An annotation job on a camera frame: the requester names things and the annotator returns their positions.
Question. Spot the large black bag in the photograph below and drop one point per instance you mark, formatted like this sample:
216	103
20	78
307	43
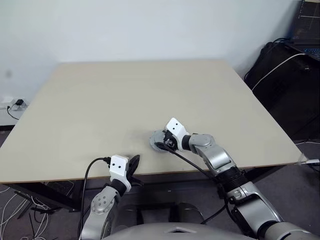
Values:
285	95

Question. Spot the black laptop computer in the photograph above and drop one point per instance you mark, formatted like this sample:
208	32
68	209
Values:
307	27

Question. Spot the grey robot torso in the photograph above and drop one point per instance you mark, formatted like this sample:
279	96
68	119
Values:
175	231

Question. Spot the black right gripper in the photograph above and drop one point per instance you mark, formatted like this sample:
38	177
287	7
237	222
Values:
172	142

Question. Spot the black plug adapter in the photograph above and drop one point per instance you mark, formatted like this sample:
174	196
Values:
19	102

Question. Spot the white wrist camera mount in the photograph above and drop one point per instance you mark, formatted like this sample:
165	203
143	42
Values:
119	167
176	130

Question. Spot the white wall power strip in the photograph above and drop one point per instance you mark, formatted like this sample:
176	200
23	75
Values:
6	103

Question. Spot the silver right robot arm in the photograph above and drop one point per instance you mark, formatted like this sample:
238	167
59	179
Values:
217	157

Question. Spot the white tape at table corner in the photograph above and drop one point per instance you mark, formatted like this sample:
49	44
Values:
307	161

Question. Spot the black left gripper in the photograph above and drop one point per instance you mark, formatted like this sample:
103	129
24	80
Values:
130	170

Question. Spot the dark rounded robot leg shape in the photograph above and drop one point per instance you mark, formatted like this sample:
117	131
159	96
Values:
127	213
188	212

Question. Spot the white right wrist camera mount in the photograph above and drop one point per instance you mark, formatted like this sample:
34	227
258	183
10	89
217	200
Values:
176	130

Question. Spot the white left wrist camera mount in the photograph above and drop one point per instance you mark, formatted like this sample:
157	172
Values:
119	167

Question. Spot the motor housing with copper windings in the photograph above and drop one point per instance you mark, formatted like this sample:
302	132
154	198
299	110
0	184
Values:
154	143

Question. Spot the black metal table frame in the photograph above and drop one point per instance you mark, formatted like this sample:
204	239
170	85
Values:
50	197

